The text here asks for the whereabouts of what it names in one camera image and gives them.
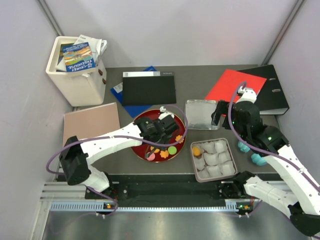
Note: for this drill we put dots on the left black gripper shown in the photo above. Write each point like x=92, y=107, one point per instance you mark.
x=165, y=139

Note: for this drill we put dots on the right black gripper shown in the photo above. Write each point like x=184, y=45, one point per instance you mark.
x=222, y=108

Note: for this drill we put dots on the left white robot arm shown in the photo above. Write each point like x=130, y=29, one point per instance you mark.
x=78, y=156

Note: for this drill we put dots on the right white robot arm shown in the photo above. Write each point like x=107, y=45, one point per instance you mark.
x=301, y=205

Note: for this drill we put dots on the orange flower cookie right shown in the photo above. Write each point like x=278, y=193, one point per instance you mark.
x=179, y=139

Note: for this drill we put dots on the orange flower cookie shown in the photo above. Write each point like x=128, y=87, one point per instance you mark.
x=164, y=154
x=179, y=139

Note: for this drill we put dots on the green sandwich cookie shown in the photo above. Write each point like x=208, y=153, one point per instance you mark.
x=172, y=150

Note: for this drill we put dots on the red folder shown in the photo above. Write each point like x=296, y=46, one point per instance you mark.
x=228, y=83

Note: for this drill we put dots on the red round lacquer tray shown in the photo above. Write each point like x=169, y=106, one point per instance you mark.
x=140, y=150

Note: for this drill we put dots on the orange flower cookie lower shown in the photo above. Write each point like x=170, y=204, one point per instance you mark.
x=164, y=154

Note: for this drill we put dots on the silver tin lid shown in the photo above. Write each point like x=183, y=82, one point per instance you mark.
x=198, y=114

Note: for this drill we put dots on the pink sandwich cookie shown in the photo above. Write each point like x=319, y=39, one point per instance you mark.
x=151, y=157

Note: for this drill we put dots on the blue folder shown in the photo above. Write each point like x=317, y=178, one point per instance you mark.
x=133, y=111

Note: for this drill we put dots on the teal macaron upper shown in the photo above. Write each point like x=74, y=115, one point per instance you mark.
x=242, y=147

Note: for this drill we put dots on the black folder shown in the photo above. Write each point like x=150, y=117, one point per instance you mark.
x=141, y=88

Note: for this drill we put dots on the cookie tin with paper cups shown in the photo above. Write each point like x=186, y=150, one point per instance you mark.
x=216, y=161

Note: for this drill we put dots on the pink notebook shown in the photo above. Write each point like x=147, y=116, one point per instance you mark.
x=91, y=122

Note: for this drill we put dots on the white storage bin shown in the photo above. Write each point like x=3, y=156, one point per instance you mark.
x=79, y=89

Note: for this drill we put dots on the white paper stack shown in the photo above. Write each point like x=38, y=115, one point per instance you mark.
x=98, y=46

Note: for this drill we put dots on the blue illustrated booklet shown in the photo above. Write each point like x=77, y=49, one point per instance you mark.
x=78, y=58

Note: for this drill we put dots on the black ring binder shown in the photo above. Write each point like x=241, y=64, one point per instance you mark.
x=271, y=99

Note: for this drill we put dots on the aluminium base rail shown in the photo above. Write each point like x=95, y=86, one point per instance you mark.
x=65, y=198

